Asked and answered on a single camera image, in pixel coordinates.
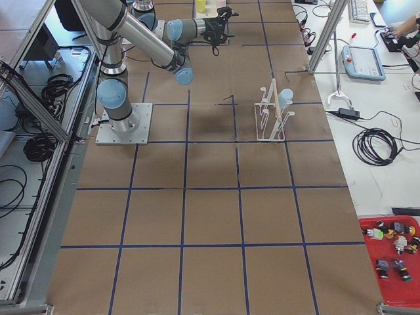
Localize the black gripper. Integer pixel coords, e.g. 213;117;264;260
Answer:
203;6;239;46

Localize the person in white shirt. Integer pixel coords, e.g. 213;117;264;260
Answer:
392;12;420;73

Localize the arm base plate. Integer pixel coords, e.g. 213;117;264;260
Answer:
96;103;153;145

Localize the coiled black cable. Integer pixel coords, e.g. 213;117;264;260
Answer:
352;127;398;167

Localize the cream plastic tray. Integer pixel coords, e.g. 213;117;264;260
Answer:
194;0;226;18

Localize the white keyboard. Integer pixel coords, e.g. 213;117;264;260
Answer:
348;0;370;24

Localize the red parts tray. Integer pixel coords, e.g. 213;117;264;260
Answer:
359;215;419;308

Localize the yellow plastic cup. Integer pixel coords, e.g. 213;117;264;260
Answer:
196;0;206;13

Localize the teach pendant tablet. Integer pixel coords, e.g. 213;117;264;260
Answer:
341;45;386;81

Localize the white wire cup rack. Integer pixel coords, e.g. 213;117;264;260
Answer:
254;78;295;142

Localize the white claw tool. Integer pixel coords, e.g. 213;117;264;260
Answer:
327;31;353;110

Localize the black power brick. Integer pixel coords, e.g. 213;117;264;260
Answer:
338;108;360;121

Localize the aluminium frame post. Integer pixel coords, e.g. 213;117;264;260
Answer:
307;0;347;74

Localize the light blue plastic cup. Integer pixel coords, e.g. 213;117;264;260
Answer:
278;89;294;109

